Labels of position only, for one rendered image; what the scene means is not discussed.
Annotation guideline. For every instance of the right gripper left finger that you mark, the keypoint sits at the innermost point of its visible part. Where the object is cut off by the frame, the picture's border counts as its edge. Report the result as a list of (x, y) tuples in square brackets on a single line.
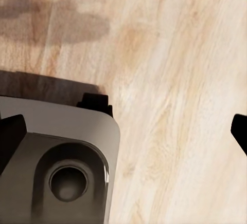
[(12, 132)]

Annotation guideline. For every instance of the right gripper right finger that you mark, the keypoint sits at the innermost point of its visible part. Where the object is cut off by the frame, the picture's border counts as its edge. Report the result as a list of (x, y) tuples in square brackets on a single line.
[(239, 130)]

